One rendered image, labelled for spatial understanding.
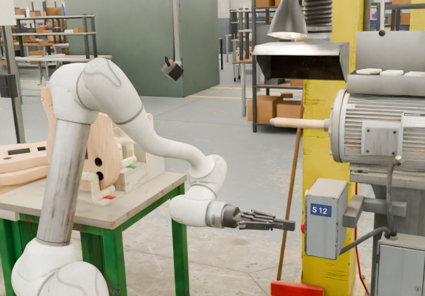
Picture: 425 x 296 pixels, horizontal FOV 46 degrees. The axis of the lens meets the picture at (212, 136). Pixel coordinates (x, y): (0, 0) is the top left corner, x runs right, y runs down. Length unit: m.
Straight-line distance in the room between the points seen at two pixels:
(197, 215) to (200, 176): 0.14
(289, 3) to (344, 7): 0.97
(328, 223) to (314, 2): 0.75
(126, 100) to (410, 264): 0.99
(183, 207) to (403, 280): 0.74
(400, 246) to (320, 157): 1.17
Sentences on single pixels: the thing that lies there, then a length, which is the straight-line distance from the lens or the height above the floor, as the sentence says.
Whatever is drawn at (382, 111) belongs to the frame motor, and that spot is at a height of 1.33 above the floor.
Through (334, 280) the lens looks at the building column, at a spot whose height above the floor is 0.15.
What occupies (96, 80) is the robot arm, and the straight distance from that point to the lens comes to 1.39.
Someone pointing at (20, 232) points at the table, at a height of 0.79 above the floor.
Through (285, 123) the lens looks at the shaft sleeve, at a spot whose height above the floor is 1.25.
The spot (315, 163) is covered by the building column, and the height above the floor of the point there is 0.83.
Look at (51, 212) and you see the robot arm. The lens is 1.57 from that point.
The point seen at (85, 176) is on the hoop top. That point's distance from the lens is 2.02.
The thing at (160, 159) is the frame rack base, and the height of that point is 1.00.
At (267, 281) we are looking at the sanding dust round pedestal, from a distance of 3.27.
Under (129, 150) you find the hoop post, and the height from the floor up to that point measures 1.08.
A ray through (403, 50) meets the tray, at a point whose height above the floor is 1.50.
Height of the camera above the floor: 1.65
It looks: 14 degrees down
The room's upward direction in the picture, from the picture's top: 2 degrees counter-clockwise
